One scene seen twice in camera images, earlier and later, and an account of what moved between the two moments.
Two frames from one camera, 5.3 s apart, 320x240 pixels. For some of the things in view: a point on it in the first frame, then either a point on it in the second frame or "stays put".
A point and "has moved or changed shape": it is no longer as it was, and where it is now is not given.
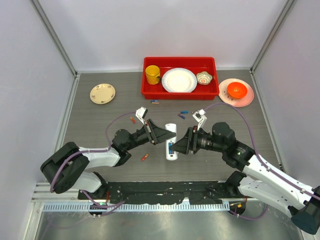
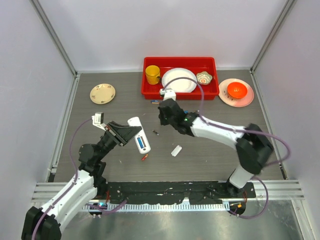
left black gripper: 155,134 → 121,134
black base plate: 175,192 stays put
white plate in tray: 179,80 stays put
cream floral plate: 102,93 stays put
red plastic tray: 179,78 stays put
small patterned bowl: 204,78 stays put
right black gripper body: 201,140 → 163,120
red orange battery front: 144,157 stays put
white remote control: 172,127 → 143,143
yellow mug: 152,73 stays put
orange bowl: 236,90 stays put
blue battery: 170,148 has moved or changed shape
